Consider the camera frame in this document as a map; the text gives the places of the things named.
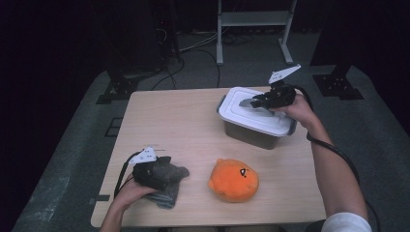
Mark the orange plush toy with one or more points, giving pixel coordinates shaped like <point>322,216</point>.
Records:
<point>232,183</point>

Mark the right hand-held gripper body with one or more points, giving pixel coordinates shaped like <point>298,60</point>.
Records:
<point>283,95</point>

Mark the person's right hand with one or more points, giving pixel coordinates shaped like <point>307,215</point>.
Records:
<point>301,112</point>

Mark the black stand base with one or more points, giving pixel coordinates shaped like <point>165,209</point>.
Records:
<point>336,85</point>
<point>121,87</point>

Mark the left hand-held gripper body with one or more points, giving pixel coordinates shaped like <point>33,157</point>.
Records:
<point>143,172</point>

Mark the black tape strip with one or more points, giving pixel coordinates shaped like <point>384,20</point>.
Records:
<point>100,198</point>

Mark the person's left hand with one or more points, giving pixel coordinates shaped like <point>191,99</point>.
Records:
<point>129,195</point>

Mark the dark equipment rack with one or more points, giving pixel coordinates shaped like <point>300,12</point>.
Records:
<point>166,29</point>

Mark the clear grey storage box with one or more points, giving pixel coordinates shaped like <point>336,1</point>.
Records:
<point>248,140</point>

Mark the white metal stand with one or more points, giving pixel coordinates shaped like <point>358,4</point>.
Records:
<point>254,18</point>

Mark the grey fuzzy cloth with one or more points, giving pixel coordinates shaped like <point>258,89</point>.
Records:
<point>169,193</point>

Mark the person's white shirt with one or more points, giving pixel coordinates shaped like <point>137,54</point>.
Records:
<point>346,224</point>

